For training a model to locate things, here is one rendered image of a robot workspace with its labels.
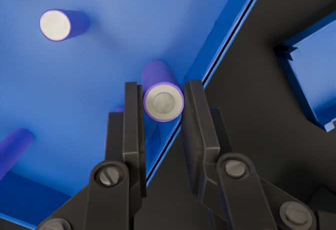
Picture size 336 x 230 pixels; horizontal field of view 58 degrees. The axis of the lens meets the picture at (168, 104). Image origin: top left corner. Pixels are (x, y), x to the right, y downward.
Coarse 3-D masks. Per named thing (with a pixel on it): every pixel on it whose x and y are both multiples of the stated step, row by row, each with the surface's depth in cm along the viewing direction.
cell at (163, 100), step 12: (156, 60) 18; (144, 72) 16; (156, 72) 14; (168, 72) 15; (144, 84) 14; (156, 84) 12; (168, 84) 13; (144, 96) 13; (156, 96) 12; (168, 96) 12; (180, 96) 13; (144, 108) 13; (156, 108) 13; (168, 108) 13; (180, 108) 13; (156, 120) 13; (168, 120) 13
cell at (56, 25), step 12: (48, 12) 17; (60, 12) 17; (72, 12) 19; (48, 24) 17; (60, 24) 17; (72, 24) 18; (84, 24) 22; (48, 36) 18; (60, 36) 18; (72, 36) 19
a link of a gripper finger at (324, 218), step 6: (318, 210) 9; (318, 216) 9; (324, 216) 9; (330, 216) 9; (318, 222) 9; (324, 222) 9; (330, 222) 9; (318, 228) 9; (324, 228) 9; (330, 228) 9
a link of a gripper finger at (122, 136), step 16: (128, 96) 12; (112, 112) 12; (128, 112) 11; (112, 128) 12; (128, 128) 10; (112, 144) 11; (128, 144) 10; (144, 144) 13; (128, 160) 10; (144, 160) 10; (144, 176) 11; (80, 192) 9; (144, 192) 11; (64, 208) 9; (80, 208) 9; (48, 224) 8; (64, 224) 9; (80, 224) 9
